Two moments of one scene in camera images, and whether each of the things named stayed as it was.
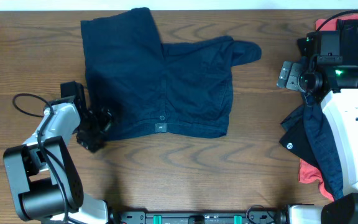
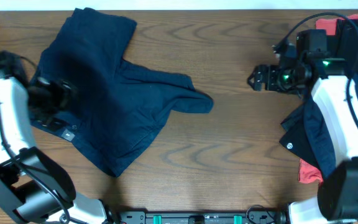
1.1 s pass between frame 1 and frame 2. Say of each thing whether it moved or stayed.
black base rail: stayed
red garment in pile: stayed
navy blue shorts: moved
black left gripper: moved
